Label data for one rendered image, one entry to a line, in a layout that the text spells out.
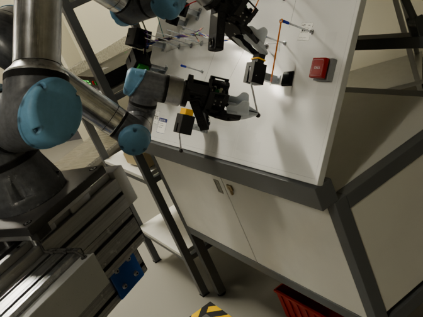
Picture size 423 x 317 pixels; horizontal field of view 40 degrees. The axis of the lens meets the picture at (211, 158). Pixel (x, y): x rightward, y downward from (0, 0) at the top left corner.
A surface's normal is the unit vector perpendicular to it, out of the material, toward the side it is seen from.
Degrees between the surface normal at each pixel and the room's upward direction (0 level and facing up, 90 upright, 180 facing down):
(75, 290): 90
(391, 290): 90
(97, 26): 90
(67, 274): 0
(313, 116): 50
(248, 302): 0
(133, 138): 90
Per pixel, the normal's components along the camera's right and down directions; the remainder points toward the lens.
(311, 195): -0.79, 0.49
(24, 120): -0.50, 0.25
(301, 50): -0.84, -0.18
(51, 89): 0.79, 0.03
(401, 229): 0.49, 0.14
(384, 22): -0.47, 0.50
